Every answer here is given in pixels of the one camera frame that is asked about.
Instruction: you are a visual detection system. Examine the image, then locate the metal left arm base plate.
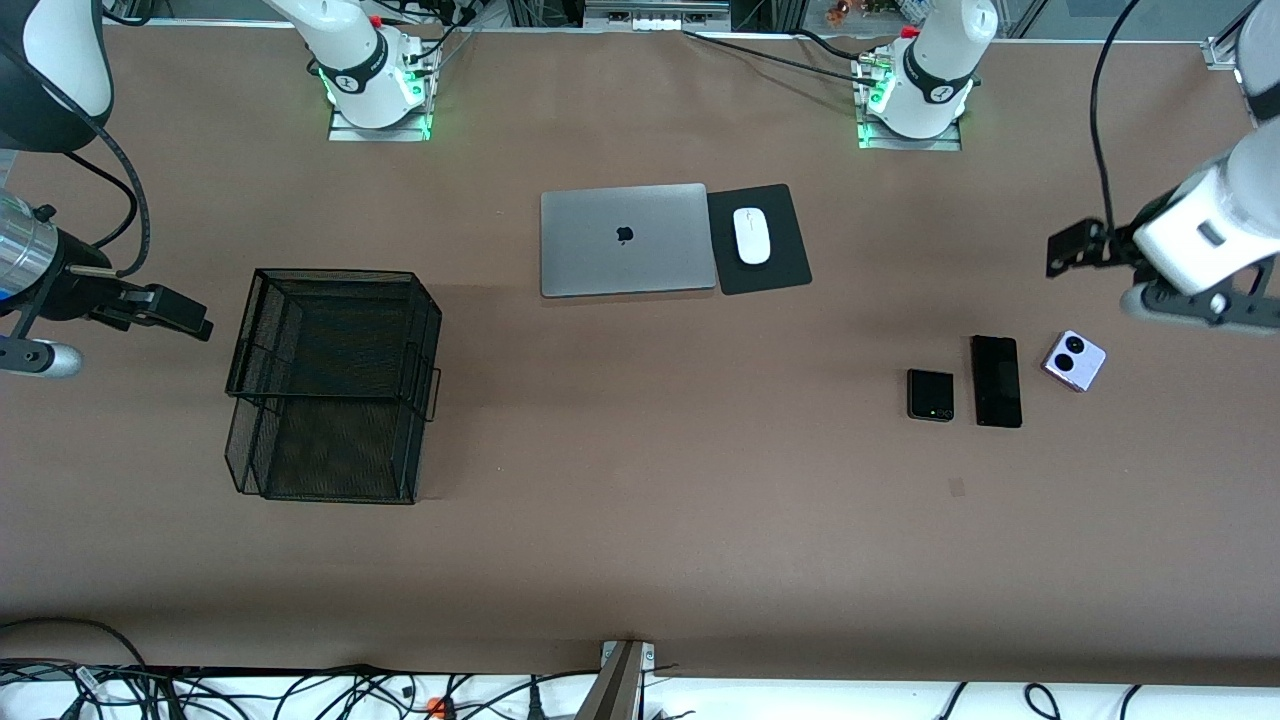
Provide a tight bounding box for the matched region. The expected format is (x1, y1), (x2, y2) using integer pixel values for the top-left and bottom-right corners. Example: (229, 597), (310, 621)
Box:
(857, 110), (963, 153)

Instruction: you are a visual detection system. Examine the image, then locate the grey metal camera post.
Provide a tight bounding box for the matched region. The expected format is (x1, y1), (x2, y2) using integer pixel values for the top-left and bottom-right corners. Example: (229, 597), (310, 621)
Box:
(575, 640), (656, 720)

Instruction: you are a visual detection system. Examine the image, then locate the lavender flip phone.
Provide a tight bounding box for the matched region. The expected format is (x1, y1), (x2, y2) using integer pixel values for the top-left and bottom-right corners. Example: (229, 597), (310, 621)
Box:
(1040, 329), (1108, 393)

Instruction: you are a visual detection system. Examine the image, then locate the tall black smartphone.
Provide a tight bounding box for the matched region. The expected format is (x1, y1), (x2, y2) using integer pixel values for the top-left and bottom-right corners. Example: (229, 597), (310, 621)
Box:
(970, 335), (1024, 429)

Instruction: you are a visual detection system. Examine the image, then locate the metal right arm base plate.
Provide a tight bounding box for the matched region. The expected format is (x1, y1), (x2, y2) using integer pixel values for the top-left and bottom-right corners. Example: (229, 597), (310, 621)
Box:
(328, 100), (433, 143)

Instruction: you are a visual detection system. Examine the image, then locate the silver closed laptop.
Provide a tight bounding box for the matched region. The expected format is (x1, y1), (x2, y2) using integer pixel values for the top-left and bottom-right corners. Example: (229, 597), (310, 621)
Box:
(540, 183), (719, 299)

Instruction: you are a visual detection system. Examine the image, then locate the black mouse pad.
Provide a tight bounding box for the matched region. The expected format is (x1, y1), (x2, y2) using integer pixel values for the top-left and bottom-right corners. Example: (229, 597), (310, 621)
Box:
(706, 184), (813, 297)

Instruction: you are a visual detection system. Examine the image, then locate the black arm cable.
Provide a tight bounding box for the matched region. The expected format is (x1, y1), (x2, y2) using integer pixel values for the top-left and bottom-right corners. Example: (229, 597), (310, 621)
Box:
(20, 40), (153, 281)
(1090, 0), (1146, 241)

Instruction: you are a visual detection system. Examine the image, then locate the small black flip phone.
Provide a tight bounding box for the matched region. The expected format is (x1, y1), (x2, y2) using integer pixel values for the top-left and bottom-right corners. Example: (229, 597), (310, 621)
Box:
(907, 368), (955, 423)

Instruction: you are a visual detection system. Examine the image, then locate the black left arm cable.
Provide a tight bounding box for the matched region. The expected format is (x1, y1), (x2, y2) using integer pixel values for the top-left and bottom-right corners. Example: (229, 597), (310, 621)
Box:
(1090, 0), (1146, 241)

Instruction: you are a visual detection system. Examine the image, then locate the black mesh two-tier basket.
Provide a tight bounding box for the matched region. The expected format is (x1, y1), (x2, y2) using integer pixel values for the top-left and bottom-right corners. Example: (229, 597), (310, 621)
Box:
(224, 267), (443, 505)

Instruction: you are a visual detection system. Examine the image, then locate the black floor cable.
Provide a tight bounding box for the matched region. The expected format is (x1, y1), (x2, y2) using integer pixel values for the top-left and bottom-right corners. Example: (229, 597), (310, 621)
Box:
(0, 616), (151, 673)

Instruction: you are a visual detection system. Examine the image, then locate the aluminium frame profile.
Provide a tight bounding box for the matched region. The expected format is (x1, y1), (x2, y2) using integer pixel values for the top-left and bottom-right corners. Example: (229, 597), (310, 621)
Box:
(1203, 0), (1266, 71)

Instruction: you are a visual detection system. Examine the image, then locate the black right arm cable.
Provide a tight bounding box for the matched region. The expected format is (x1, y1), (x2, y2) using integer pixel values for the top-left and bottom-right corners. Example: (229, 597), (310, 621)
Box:
(20, 40), (153, 281)

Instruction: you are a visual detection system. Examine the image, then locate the white computer mouse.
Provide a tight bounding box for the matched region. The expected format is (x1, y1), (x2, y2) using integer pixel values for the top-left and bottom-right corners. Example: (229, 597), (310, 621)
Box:
(733, 207), (772, 266)

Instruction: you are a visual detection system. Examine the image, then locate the black cable on table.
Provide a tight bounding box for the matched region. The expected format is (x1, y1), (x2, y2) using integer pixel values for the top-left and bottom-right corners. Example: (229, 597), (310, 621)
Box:
(683, 28), (881, 89)

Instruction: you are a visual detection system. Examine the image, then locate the grey power strip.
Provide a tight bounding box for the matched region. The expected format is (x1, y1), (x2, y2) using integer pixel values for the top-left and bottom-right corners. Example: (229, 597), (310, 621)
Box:
(585, 0), (731, 31)

